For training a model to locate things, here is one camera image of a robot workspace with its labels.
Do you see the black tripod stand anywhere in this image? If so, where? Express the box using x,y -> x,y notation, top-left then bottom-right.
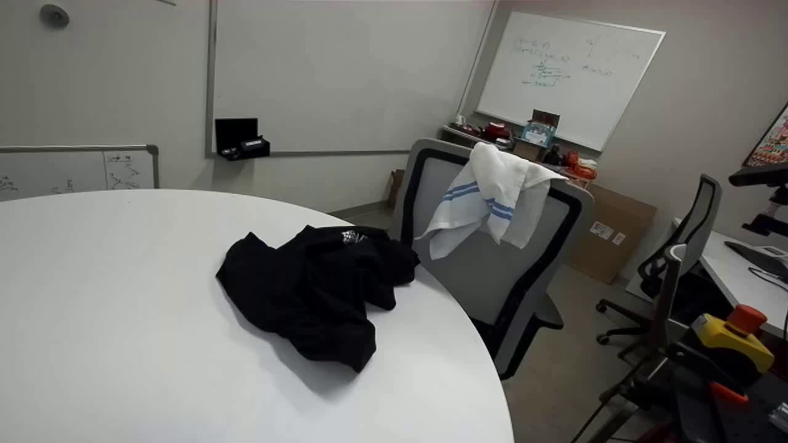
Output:
573,240 -> 690,443

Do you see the yellow emergency stop box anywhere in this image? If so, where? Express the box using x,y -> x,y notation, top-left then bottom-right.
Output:
690,303 -> 778,377

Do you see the black keyboard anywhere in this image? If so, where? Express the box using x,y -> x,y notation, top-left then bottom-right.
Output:
723,238 -> 788,285

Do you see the computer monitor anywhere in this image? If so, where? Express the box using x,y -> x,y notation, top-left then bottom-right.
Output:
725,101 -> 788,188

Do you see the grey mesh office chair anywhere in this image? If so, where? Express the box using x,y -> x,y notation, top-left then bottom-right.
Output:
392,135 -> 596,382

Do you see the orange object on shelf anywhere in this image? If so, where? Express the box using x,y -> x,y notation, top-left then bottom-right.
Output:
560,151 -> 601,183

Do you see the black cloth garment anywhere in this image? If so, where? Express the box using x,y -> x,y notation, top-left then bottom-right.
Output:
213,224 -> 420,375

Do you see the white towel with blue stripes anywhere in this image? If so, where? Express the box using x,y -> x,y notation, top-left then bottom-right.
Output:
414,140 -> 571,263

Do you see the teal small box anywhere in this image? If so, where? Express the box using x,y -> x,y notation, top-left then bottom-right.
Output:
519,117 -> 557,151

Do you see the black office chair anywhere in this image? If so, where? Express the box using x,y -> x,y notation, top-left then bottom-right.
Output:
592,172 -> 723,348

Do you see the red object on shelf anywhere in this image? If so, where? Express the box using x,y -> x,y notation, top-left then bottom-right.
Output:
479,121 -> 512,146

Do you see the black eraser tray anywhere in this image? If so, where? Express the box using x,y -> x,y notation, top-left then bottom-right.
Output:
212,116 -> 272,162

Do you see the white desk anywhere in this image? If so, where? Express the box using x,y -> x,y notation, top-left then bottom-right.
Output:
696,229 -> 788,334

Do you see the whiteboard with green writing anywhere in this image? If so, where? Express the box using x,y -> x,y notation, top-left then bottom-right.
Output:
474,10 -> 668,156

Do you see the small whiteboard with sketches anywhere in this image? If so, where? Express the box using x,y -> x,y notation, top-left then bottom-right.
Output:
0,143 -> 163,204

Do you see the brown cardboard box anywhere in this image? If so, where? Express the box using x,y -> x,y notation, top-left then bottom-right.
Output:
560,180 -> 660,285

